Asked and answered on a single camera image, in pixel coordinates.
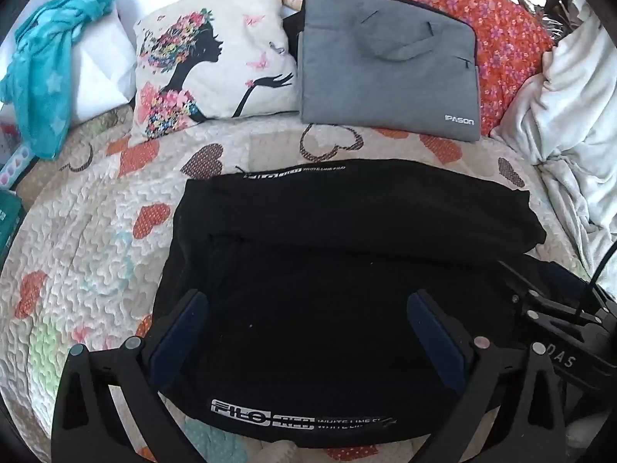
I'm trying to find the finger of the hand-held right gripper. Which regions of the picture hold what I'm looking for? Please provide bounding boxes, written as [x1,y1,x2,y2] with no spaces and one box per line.
[512,290,604,331]
[499,259,595,306]

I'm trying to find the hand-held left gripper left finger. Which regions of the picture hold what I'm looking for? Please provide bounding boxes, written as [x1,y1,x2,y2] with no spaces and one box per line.
[51,289,210,463]

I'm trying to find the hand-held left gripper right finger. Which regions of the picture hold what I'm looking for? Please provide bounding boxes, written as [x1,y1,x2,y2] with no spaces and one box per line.
[406,289,568,463]

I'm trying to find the black pants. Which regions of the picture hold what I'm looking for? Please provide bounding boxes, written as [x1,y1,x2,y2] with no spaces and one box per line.
[152,158,548,449]

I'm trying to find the heart print quilt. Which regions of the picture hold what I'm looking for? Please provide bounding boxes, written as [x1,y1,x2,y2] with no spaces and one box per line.
[0,106,595,463]

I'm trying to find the white blanket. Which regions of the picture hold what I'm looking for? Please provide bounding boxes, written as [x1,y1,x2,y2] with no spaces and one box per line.
[489,0,617,281]

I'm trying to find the green box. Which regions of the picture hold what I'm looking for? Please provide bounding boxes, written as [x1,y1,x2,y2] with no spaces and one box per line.
[0,190,28,257]

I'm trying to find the white paint palette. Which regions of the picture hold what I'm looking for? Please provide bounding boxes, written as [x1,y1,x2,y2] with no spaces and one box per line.
[0,147,37,189]

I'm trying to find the grey laptop bag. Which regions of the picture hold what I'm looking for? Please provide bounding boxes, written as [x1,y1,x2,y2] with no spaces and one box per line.
[295,0,483,143]

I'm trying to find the floral silhouette printed pillow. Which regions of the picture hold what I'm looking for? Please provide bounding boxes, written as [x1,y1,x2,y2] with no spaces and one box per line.
[132,0,300,145]

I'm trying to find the white pillow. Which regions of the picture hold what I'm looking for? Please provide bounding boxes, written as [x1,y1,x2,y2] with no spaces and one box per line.
[0,0,138,123]

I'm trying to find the teal star print cloth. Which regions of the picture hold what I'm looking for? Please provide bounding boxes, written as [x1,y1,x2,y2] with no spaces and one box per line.
[0,0,116,161]

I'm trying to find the black cable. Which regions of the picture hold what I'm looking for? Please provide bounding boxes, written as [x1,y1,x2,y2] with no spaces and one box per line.
[589,238,617,290]

